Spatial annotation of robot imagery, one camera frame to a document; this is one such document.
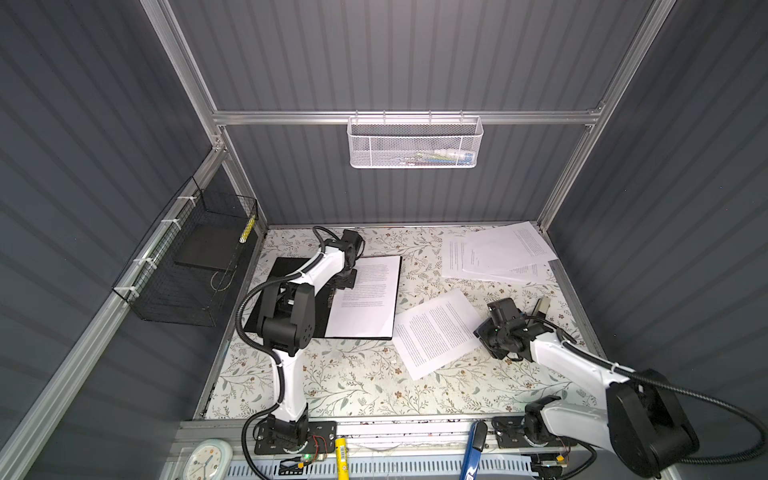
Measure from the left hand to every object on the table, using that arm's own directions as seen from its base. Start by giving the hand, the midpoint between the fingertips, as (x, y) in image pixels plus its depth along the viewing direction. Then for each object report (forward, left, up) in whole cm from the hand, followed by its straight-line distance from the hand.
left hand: (336, 282), depth 97 cm
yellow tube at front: (-49, -4, -4) cm, 49 cm away
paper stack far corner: (+14, -65, -5) cm, 66 cm away
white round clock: (-46, +27, -4) cm, 54 cm away
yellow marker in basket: (+3, +22, +22) cm, 31 cm away
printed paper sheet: (-17, -31, -5) cm, 36 cm away
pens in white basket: (+26, -34, +29) cm, 52 cm away
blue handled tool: (-48, -34, -2) cm, 59 cm away
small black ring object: (-10, -67, -3) cm, 68 cm away
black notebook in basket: (-2, +29, +23) cm, 37 cm away
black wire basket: (-10, +35, +20) cm, 42 cm away
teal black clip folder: (-5, +5, -2) cm, 7 cm away
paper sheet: (-11, -11, 0) cm, 15 cm away
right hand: (-20, -44, -3) cm, 48 cm away
